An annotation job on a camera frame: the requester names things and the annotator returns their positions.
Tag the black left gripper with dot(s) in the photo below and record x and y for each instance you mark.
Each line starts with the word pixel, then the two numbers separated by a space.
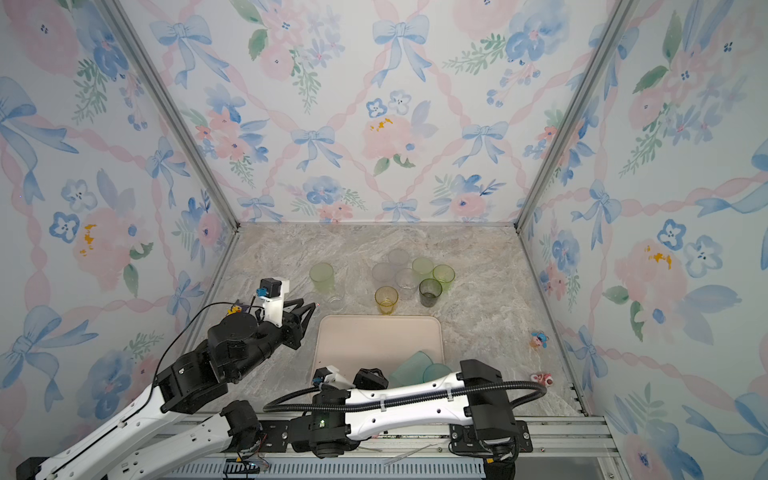
pixel 292 326

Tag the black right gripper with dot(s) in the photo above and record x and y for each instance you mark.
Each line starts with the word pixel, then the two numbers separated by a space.
pixel 365 383

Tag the small clear glass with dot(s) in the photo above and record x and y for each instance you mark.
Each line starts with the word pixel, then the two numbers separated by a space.
pixel 334 302

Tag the dimpled yellow-green plastic cup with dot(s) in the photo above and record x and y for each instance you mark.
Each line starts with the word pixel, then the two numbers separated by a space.
pixel 322 276

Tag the dimpled teal plastic cup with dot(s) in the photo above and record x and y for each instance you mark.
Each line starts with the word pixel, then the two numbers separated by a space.
pixel 435 372

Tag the dimpled light green cup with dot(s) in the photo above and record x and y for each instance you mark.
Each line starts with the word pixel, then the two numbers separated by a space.
pixel 422 268

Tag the smooth green plastic cup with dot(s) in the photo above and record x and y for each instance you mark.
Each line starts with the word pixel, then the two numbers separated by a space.
pixel 445 275

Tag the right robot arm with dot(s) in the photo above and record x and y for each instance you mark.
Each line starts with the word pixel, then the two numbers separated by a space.
pixel 332 421

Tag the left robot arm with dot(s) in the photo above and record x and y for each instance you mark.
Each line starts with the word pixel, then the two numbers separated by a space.
pixel 233 348

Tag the cream plastic tray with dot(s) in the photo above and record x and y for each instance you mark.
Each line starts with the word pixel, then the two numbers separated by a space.
pixel 352 342

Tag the yellow plastic cup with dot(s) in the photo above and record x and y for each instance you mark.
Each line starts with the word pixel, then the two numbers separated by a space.
pixel 386 298

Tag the smooth clear plastic cup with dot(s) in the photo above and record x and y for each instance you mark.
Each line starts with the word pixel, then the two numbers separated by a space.
pixel 406 282

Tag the smoky grey plastic cup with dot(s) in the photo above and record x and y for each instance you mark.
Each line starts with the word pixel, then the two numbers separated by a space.
pixel 430 290

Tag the dimpled clear cup rear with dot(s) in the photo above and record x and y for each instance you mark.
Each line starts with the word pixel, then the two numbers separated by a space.
pixel 399 258

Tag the pink blue toy figure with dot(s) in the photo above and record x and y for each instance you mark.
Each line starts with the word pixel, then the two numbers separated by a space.
pixel 538 340

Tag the pink bear toy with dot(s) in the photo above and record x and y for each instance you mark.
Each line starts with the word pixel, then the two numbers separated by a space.
pixel 542 378

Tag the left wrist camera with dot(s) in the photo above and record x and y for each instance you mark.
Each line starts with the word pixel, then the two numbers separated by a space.
pixel 272 292

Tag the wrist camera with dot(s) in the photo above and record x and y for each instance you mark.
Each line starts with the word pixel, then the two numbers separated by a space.
pixel 332 377
pixel 272 292

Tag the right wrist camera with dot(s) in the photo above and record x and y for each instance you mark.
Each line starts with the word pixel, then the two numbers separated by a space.
pixel 332 377

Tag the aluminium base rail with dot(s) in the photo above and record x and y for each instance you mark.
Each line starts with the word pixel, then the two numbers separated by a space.
pixel 551 448

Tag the aluminium left corner post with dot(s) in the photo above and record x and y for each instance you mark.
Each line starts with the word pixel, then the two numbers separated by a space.
pixel 118 20

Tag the aluminium corner post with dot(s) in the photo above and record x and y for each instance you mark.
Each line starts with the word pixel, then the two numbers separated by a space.
pixel 118 20
pixel 614 29

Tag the aluminium right corner post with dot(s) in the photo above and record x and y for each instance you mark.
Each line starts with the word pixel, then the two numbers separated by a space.
pixel 614 29

